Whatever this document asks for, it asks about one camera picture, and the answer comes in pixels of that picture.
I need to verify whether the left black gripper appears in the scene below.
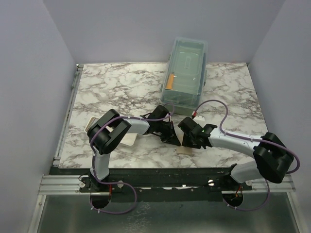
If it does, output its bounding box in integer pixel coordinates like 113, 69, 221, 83
155, 121, 181, 146

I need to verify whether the translucent green plastic toolbox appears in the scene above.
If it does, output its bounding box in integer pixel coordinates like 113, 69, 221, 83
160, 37, 207, 116

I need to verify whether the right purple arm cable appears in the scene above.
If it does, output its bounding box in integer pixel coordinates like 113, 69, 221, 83
191, 100, 301, 212

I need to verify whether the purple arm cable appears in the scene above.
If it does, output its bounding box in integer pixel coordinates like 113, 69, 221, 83
191, 100, 301, 212
89, 103, 175, 215

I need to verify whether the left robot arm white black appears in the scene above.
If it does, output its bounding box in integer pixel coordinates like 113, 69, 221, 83
87, 105, 181, 192

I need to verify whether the aluminium frame rail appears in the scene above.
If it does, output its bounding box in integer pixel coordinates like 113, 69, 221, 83
28, 64, 84, 233

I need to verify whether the white rectangular plastic tray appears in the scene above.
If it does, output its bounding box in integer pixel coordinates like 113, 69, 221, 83
84, 116, 138, 147

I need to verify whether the orange tool inside toolbox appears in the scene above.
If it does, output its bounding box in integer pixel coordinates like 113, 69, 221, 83
165, 73, 174, 90

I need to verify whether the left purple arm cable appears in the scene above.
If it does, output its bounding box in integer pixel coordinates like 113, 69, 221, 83
89, 103, 175, 215

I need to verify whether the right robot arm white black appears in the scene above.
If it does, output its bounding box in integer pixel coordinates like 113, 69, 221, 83
178, 116, 294, 190

